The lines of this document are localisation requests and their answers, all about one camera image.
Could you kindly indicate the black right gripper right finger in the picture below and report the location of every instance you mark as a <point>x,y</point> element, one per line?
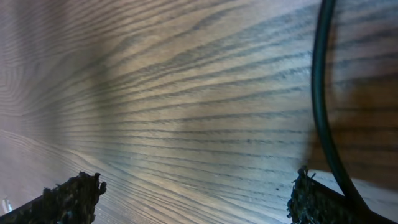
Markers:
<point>313,203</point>

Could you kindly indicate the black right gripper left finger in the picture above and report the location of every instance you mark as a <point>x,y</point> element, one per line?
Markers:
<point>72,202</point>

